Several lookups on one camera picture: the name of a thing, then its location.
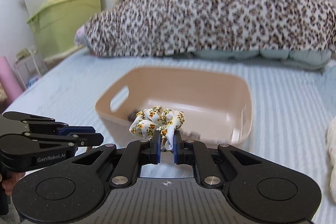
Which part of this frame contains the floral fabric scrunchie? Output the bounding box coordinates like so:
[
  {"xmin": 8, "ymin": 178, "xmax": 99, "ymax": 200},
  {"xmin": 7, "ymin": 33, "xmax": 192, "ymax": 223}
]
[{"xmin": 129, "ymin": 106, "xmax": 185, "ymax": 151}]

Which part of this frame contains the white blue paper box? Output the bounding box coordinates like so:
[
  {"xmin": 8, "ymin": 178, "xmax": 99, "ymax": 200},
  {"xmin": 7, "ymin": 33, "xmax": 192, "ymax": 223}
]
[{"xmin": 180, "ymin": 128, "xmax": 201, "ymax": 141}]

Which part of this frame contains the person's left hand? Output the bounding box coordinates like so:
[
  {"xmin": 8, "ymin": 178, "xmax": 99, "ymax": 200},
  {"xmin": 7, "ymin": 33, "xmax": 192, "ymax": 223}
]
[{"xmin": 1, "ymin": 172, "xmax": 26, "ymax": 196}]

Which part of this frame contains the beige plastic storage basket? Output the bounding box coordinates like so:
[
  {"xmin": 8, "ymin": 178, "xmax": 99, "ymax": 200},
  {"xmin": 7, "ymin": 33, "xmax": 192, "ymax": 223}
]
[{"xmin": 95, "ymin": 67, "xmax": 253, "ymax": 148}]

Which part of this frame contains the pink rolled mat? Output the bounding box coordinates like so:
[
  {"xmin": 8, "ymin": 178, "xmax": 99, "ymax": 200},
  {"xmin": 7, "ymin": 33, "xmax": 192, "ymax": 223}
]
[{"xmin": 0, "ymin": 56, "xmax": 23, "ymax": 105}]

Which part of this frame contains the pink fabric bundle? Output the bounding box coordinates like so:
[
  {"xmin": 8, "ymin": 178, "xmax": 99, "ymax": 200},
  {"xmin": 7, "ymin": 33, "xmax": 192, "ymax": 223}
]
[{"xmin": 74, "ymin": 25, "xmax": 88, "ymax": 46}]

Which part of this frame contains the green plastic storage bin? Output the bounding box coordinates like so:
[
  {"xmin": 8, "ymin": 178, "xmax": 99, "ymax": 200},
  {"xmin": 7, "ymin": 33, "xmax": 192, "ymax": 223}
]
[{"xmin": 27, "ymin": 0, "xmax": 101, "ymax": 62}]

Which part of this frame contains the blue striped bed sheet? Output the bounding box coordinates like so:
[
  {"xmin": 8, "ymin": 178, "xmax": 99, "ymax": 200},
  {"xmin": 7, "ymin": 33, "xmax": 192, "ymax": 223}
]
[{"xmin": 9, "ymin": 50, "xmax": 335, "ymax": 223}]

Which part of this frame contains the leopard print blanket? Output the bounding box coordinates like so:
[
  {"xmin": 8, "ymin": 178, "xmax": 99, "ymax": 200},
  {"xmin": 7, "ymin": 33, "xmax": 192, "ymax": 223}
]
[{"xmin": 83, "ymin": 0, "xmax": 335, "ymax": 57}]

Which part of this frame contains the white plush toy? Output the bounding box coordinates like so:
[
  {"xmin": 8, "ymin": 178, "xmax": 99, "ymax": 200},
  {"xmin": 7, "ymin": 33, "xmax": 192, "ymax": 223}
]
[{"xmin": 326, "ymin": 117, "xmax": 336, "ymax": 203}]

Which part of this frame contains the light green quilt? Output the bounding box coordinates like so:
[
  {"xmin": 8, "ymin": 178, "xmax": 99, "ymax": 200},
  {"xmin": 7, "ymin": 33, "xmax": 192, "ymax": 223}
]
[{"xmin": 173, "ymin": 50, "xmax": 332, "ymax": 71}]

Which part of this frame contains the white wire rack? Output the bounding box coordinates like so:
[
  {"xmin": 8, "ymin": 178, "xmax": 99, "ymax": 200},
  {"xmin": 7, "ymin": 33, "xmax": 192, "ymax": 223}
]
[{"xmin": 14, "ymin": 46, "xmax": 48, "ymax": 89}]

